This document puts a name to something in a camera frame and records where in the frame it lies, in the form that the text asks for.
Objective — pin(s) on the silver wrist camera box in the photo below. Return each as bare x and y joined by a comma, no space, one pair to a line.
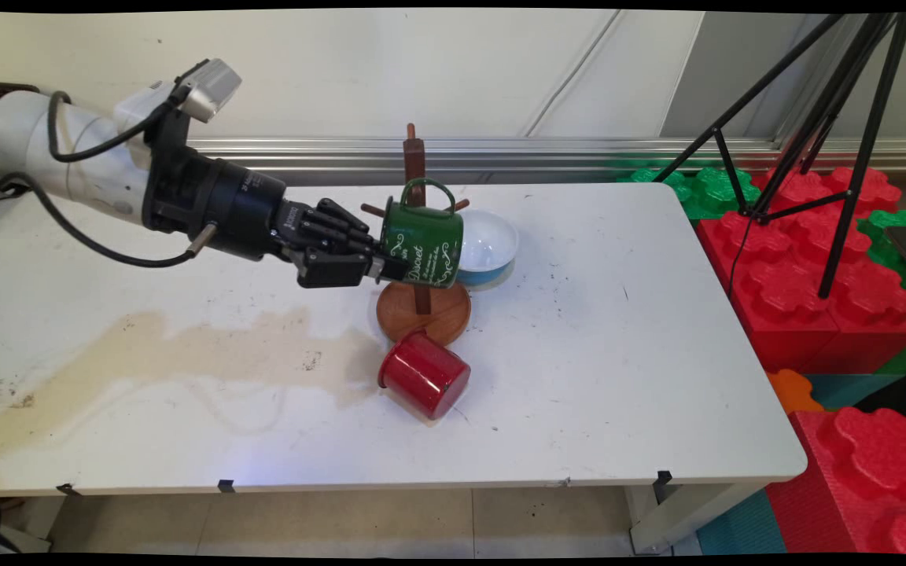
209,86

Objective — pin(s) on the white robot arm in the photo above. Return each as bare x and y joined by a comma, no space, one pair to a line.
20,137

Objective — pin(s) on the white table leg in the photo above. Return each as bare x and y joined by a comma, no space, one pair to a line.
673,523

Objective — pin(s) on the green enamel mug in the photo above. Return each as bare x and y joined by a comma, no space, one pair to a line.
425,244

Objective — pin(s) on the large red foam block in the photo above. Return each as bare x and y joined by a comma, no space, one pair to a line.
791,291

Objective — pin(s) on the wooden mug tree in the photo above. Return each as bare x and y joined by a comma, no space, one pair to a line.
421,314

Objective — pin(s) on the red enamel mug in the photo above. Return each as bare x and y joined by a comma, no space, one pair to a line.
424,376

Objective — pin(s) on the aluminium rail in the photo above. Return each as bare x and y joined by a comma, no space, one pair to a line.
579,153

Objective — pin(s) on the green foam block with dark slab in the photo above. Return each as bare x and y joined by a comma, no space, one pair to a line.
889,251

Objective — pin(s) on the white and blue bowl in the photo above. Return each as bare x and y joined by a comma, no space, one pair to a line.
492,244

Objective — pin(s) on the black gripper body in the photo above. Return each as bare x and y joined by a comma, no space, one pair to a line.
221,200

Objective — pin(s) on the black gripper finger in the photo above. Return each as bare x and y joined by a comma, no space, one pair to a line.
339,228
335,269

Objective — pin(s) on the orange foam block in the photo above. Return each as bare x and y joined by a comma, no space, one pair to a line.
793,391

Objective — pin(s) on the small green foam block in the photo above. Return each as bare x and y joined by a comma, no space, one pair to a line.
708,192

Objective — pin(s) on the red foam block stack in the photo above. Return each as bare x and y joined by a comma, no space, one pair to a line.
740,527

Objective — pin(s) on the black table edge clip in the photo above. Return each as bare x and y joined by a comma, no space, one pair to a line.
662,483
226,486

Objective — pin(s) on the white wall conduit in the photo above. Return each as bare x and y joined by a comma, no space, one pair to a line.
575,75

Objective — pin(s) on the black tripod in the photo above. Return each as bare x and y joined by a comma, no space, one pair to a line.
866,157

